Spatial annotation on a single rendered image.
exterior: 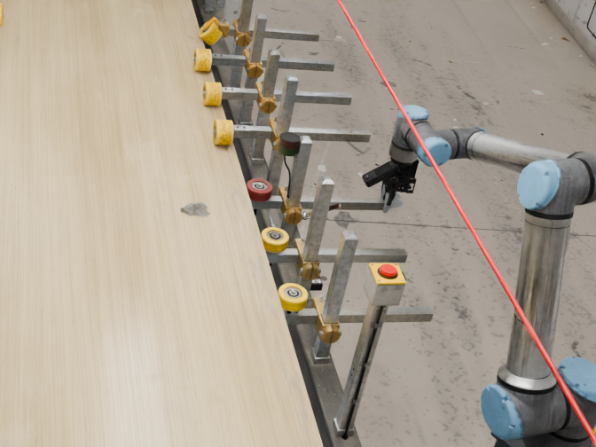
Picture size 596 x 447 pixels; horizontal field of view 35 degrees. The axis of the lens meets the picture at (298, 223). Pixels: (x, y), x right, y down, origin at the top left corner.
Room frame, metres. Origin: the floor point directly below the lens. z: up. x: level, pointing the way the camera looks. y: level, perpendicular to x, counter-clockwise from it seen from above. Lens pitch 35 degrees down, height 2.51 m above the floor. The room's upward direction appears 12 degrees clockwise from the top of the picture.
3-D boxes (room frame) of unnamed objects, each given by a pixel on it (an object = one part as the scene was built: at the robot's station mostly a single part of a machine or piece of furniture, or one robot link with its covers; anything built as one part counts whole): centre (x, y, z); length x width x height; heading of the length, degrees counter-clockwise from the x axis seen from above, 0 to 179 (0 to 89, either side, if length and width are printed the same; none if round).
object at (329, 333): (2.00, -0.13, 0.82); 0.13 x 0.06 x 0.05; 19
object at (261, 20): (3.16, 0.27, 0.91); 0.03 x 0.03 x 0.48; 19
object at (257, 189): (2.45, 0.14, 0.85); 0.08 x 0.08 x 0.11
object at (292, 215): (2.47, 0.04, 0.85); 0.13 x 0.06 x 0.05; 19
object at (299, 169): (2.45, 0.03, 0.87); 0.03 x 0.03 x 0.48; 19
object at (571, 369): (1.94, -0.82, 0.79); 0.17 x 0.15 x 0.18; 119
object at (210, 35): (3.39, 0.48, 0.93); 0.09 x 0.08 x 0.09; 109
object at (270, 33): (3.47, 0.25, 0.95); 0.36 x 0.03 x 0.03; 109
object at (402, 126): (2.59, -0.27, 1.14); 0.10 x 0.09 x 0.12; 29
